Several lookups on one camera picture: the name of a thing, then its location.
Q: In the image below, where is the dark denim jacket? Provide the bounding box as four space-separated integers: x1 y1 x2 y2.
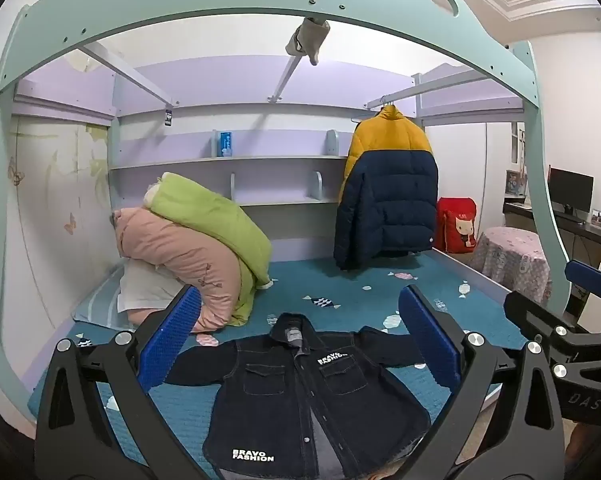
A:
163 312 434 480

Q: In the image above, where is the pink quilt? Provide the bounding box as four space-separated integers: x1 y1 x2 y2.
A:
113 207 244 333

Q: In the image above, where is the grey cloth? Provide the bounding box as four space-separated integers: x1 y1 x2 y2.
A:
285 16 330 66

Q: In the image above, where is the yellow and navy puffer jacket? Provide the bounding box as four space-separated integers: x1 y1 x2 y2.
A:
333 104 439 271

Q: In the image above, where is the black computer monitor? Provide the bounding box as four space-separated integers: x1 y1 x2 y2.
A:
549 167 595 217

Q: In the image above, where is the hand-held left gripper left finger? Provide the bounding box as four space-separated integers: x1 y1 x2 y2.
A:
34 285 216 480

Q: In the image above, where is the green quilt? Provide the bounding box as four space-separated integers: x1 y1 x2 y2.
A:
145 172 274 328

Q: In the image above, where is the dark desk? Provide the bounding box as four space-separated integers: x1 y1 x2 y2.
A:
503 200 601 254

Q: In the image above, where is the blue box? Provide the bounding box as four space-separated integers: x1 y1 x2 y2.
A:
215 130 235 159

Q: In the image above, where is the teal bunk bed frame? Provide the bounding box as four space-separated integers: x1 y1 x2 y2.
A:
0 0 572 413

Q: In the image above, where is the white pillow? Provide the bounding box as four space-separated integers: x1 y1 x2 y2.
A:
119 260 186 314

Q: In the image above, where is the framed picture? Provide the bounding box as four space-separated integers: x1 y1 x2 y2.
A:
505 170 527 197

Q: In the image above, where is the round table with pink cloth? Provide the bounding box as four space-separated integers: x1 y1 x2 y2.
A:
468 226 553 307

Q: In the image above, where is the blue patterned bed sheet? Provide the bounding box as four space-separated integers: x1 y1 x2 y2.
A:
28 249 529 480

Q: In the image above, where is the white metal clothes rail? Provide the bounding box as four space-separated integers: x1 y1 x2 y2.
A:
365 69 496 111

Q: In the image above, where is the red cartoon bag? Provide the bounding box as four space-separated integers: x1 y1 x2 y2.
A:
435 197 478 255

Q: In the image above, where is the lilac wall shelf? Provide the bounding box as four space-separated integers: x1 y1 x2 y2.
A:
108 127 352 261

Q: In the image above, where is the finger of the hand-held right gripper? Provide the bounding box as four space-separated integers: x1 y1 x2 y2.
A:
504 290 601 367
565 260 601 307

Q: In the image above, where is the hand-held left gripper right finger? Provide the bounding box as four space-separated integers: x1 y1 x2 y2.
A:
381 285 566 480

